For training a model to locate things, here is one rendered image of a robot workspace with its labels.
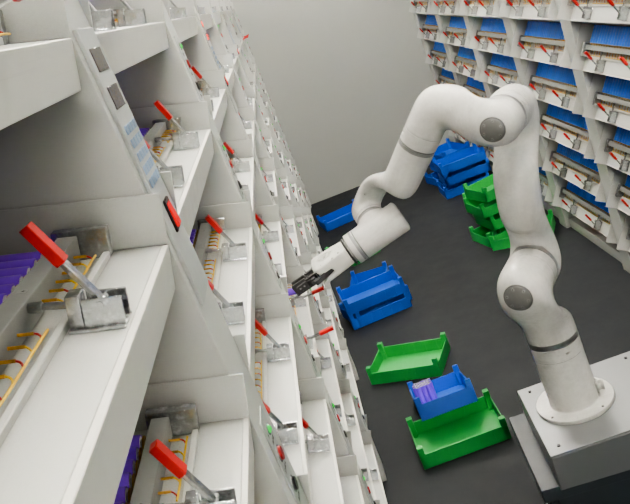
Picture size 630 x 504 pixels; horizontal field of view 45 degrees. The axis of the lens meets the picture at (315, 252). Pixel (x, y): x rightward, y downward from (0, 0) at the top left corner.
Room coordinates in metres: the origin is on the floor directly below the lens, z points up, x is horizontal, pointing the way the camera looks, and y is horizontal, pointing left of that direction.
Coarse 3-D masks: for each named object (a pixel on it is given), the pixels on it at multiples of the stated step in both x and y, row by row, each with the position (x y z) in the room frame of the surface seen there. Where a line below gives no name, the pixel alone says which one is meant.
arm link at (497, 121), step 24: (432, 96) 1.64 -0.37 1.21; (456, 96) 1.60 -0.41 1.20; (504, 96) 1.54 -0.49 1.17; (408, 120) 1.68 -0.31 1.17; (432, 120) 1.63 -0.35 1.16; (456, 120) 1.58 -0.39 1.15; (480, 120) 1.50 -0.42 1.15; (504, 120) 1.48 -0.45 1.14; (408, 144) 1.68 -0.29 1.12; (432, 144) 1.66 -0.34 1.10; (480, 144) 1.52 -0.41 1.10; (504, 144) 1.50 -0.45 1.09
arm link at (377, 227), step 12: (360, 216) 1.83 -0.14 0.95; (372, 216) 1.80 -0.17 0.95; (384, 216) 1.78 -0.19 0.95; (396, 216) 1.77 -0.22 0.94; (360, 228) 1.79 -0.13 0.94; (372, 228) 1.78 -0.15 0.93; (384, 228) 1.77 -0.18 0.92; (396, 228) 1.76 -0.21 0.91; (408, 228) 1.78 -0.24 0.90; (360, 240) 1.77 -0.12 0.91; (372, 240) 1.77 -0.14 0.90; (384, 240) 1.77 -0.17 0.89; (372, 252) 1.78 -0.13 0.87
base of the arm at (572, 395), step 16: (544, 352) 1.55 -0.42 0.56; (560, 352) 1.54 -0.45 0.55; (576, 352) 1.54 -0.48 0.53; (544, 368) 1.56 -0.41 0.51; (560, 368) 1.54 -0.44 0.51; (576, 368) 1.53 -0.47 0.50; (544, 384) 1.58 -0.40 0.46; (560, 384) 1.54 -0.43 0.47; (576, 384) 1.53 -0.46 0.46; (592, 384) 1.55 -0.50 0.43; (608, 384) 1.58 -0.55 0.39; (544, 400) 1.63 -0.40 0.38; (560, 400) 1.55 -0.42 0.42; (576, 400) 1.53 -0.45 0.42; (592, 400) 1.53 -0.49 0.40; (608, 400) 1.52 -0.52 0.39; (544, 416) 1.57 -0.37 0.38; (560, 416) 1.54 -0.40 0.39; (576, 416) 1.51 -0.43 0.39; (592, 416) 1.49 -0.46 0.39
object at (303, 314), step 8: (288, 272) 2.09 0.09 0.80; (296, 272) 2.09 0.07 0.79; (288, 280) 2.09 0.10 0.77; (296, 312) 1.86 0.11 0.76; (304, 312) 1.86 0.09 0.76; (304, 320) 1.80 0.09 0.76; (304, 328) 1.75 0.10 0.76; (312, 328) 1.75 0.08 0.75; (312, 352) 1.61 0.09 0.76; (320, 368) 1.48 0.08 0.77
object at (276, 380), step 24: (264, 312) 1.38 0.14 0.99; (288, 312) 1.39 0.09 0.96; (264, 336) 1.30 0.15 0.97; (288, 336) 1.30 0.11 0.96; (264, 360) 1.20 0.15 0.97; (288, 360) 1.20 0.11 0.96; (264, 384) 1.11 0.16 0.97; (288, 384) 1.11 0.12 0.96; (288, 408) 1.03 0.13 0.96; (288, 432) 0.94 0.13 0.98; (288, 456) 0.90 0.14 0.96
